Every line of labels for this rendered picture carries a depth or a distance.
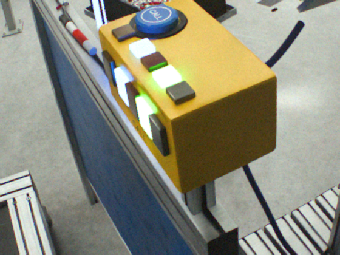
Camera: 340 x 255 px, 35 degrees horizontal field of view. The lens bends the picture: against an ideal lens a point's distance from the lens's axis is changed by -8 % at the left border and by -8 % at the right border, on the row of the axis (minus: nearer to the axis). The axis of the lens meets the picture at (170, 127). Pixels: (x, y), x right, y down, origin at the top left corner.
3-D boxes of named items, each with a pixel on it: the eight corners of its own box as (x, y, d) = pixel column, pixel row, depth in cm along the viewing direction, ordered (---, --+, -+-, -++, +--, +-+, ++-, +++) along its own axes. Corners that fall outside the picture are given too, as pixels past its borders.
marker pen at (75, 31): (96, 45, 86) (65, 12, 95) (88, 49, 85) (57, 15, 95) (98, 53, 87) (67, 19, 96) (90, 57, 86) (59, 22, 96)
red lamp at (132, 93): (145, 120, 50) (140, 93, 48) (139, 123, 49) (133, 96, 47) (135, 106, 51) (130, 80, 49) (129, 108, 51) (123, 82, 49)
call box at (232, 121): (277, 161, 52) (279, 71, 45) (182, 207, 50) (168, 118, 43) (196, 71, 63) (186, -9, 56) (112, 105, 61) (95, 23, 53)
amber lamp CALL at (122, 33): (136, 36, 51) (136, 31, 51) (118, 43, 51) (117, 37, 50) (129, 28, 52) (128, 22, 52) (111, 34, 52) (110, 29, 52)
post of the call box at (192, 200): (217, 204, 63) (210, 124, 55) (193, 216, 63) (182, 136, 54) (204, 187, 65) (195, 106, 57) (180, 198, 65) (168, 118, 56)
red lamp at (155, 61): (169, 65, 47) (167, 60, 47) (149, 73, 47) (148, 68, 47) (159, 55, 49) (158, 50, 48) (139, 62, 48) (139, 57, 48)
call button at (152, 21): (187, 30, 52) (185, 15, 51) (147, 44, 51) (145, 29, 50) (167, 12, 55) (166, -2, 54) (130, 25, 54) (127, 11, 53)
